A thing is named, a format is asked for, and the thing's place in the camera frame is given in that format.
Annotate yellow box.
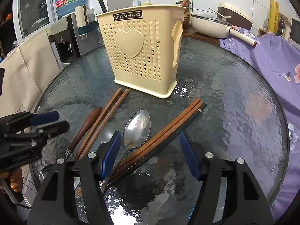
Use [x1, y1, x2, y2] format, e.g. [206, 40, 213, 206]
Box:
[268, 0, 280, 34]

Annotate shiny steel spoon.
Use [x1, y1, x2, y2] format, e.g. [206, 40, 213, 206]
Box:
[101, 109, 151, 194]

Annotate left hand yellow nails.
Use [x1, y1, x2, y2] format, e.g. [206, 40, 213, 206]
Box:
[0, 167, 23, 193]

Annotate grey matte spoon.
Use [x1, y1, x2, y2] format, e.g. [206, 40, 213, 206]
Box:
[90, 122, 124, 152]

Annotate cream plastic utensil holder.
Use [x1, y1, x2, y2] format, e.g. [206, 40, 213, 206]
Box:
[96, 5, 185, 99]

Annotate purple floral cloth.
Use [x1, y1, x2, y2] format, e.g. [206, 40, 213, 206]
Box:
[219, 26, 300, 222]

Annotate water dispenser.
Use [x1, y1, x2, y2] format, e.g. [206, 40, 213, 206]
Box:
[48, 13, 100, 66]

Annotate wooden handled spoon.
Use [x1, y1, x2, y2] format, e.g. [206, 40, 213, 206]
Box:
[39, 107, 102, 183]

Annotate white microwave oven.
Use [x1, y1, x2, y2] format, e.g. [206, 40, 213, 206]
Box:
[288, 18, 300, 47]

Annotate cream pot with lid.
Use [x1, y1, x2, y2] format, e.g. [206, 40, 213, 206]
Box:
[191, 8, 257, 47]

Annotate yellow soap bottle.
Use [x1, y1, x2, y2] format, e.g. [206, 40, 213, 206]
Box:
[143, 0, 152, 6]

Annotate woven basin sink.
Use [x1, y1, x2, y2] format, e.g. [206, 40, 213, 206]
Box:
[183, 10, 191, 28]

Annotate dark glass bottle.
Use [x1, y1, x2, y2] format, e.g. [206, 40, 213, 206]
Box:
[277, 18, 285, 37]

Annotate rice cooker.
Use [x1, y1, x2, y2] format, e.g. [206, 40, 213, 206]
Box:
[217, 1, 253, 31]

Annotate beige cloth cover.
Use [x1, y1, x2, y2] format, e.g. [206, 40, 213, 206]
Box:
[0, 29, 61, 117]

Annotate brown wooden counter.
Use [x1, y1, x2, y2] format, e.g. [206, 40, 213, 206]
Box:
[183, 26, 220, 46]

